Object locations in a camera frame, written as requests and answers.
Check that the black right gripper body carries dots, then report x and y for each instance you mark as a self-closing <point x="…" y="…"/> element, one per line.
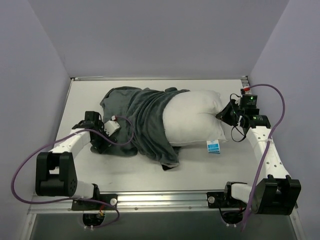
<point x="229" y="113"/>

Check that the white pillow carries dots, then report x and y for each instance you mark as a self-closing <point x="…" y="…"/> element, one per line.
<point x="189" y="118"/>

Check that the zebra print pillowcase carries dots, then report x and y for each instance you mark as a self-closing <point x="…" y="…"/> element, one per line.
<point x="141" y="125"/>

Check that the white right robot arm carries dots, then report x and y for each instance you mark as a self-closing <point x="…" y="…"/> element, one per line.
<point x="274" y="191"/>

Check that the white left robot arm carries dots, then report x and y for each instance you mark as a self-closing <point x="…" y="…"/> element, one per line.
<point x="55" y="170"/>

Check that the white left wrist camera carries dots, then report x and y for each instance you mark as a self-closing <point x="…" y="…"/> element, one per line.
<point x="111" y="127"/>

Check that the aluminium right side rail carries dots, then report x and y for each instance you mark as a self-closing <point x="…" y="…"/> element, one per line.
<point x="260" y="136"/>

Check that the aluminium rail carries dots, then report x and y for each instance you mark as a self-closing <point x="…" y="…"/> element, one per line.
<point x="147" y="201"/>
<point x="260" y="136"/>

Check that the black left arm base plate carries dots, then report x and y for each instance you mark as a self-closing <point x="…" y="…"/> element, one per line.
<point x="104" y="202"/>

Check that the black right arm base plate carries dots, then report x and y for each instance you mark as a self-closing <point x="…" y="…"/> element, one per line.
<point x="217" y="199"/>

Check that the aluminium front rail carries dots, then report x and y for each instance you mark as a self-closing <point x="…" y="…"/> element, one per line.
<point x="147" y="201"/>

